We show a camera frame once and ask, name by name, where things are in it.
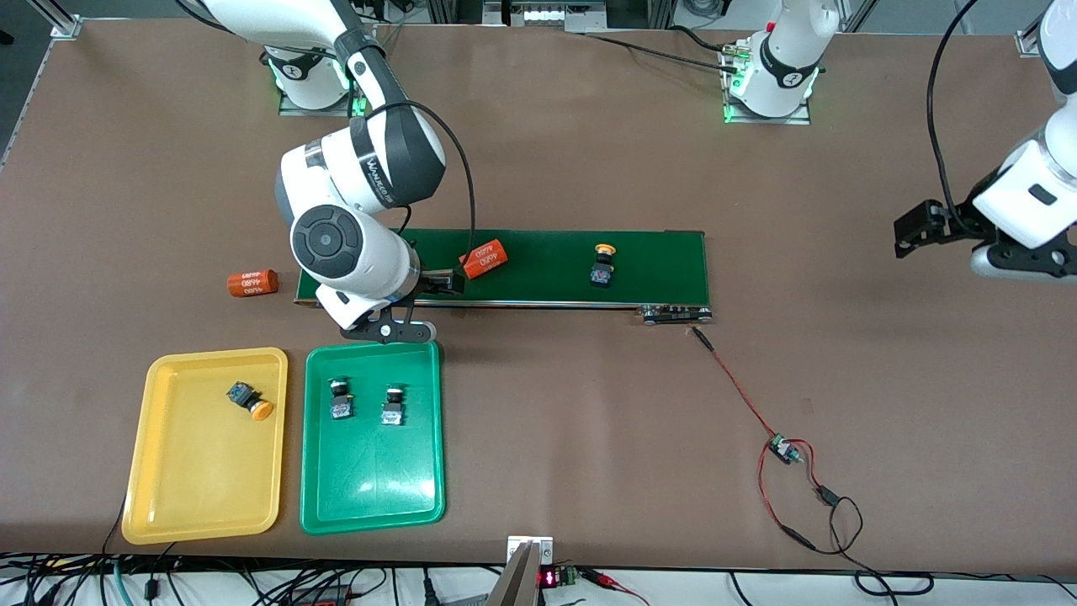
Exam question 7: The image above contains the orange 4680 cylinder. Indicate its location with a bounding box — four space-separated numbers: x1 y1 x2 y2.
458 238 511 281
226 268 279 299

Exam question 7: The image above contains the yellow push button switch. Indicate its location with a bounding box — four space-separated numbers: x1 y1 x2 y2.
225 380 276 423
589 243 618 290

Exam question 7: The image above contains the green conveyor belt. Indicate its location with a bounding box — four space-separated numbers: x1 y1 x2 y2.
294 226 714 327

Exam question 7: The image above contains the green plastic tray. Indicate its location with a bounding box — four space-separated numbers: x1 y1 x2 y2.
300 338 446 536

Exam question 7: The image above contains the metal box with white labels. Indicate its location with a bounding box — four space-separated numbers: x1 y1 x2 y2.
484 0 615 33

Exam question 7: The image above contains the yellow plastic tray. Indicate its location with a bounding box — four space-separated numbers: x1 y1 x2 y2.
121 347 289 545

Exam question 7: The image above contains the red clip lead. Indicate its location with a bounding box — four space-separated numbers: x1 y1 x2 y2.
581 569 650 606

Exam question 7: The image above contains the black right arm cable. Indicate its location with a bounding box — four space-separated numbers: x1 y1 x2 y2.
366 101 478 274

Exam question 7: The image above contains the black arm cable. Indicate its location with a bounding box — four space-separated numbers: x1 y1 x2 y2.
926 0 984 228
366 101 478 274

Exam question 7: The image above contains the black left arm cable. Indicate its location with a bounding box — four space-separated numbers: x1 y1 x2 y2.
926 0 984 228

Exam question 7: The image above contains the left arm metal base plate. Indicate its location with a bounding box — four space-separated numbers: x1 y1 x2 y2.
722 40 814 126

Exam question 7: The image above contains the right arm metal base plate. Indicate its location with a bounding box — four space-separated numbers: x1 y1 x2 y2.
278 50 371 117

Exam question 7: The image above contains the red and black wire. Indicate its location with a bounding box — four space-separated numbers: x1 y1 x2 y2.
692 327 865 556

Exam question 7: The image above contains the black cable on table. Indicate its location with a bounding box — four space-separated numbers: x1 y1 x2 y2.
581 25 745 75

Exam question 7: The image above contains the grey metal camera mount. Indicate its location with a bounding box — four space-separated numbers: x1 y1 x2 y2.
486 535 556 606

